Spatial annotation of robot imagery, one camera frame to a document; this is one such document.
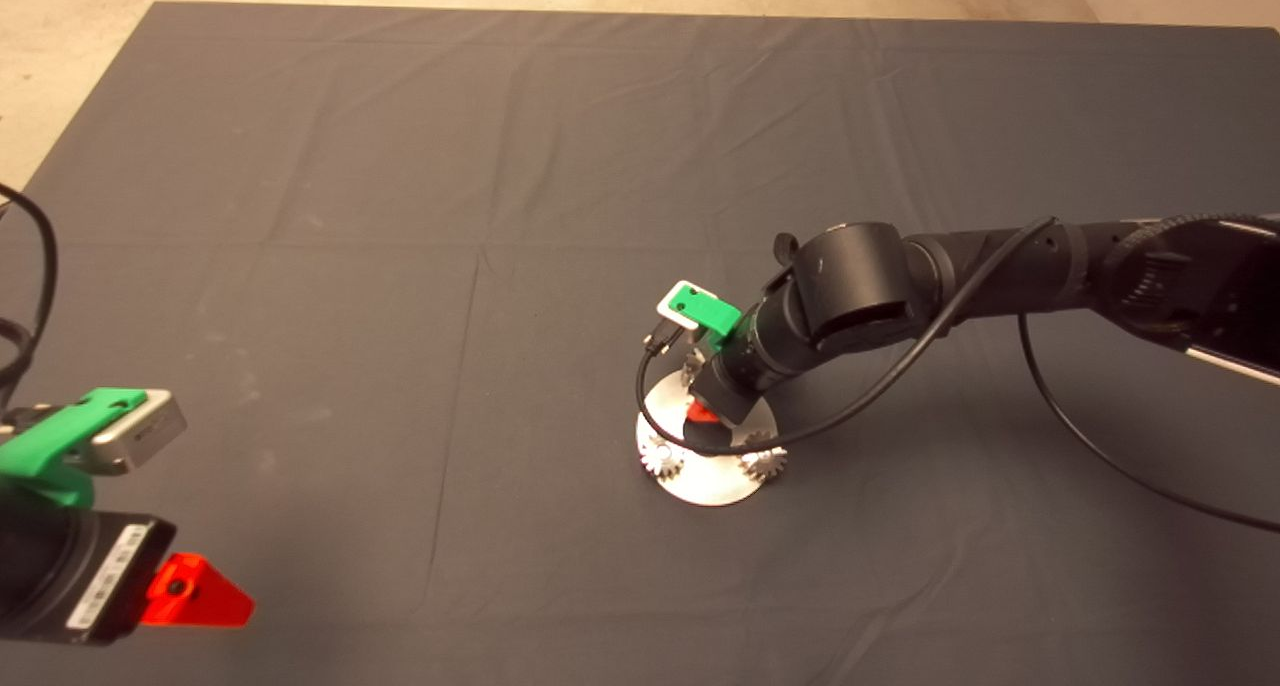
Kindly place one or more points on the round metal plate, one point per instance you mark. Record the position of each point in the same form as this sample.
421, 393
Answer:
700, 486

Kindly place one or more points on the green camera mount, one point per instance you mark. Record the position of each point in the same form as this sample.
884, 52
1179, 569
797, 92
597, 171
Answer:
705, 308
45, 441

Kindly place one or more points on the black corrugated conduit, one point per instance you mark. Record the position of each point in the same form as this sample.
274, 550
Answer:
1180, 223

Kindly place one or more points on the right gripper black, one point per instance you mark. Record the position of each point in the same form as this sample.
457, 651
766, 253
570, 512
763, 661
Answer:
730, 386

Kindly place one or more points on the small shiny steel gear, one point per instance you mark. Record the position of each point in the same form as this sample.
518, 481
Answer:
765, 461
661, 458

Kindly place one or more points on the right green camera mount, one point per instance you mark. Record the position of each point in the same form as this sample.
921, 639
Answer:
705, 308

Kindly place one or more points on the left green camera mount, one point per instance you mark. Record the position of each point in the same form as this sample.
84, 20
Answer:
45, 441

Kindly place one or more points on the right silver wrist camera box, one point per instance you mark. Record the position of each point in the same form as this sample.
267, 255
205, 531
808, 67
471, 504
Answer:
668, 312

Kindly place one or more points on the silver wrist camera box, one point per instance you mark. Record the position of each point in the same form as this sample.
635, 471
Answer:
668, 312
140, 438

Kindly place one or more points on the dark grey table cloth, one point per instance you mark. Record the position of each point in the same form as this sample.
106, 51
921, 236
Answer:
500, 216

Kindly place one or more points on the larger steel gear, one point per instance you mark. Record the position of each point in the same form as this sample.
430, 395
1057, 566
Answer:
692, 371

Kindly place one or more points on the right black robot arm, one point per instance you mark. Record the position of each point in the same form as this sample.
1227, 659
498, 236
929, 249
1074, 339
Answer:
1000, 266

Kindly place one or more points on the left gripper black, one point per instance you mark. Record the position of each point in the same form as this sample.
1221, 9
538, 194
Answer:
55, 571

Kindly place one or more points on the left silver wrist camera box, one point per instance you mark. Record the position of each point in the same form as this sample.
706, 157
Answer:
140, 438

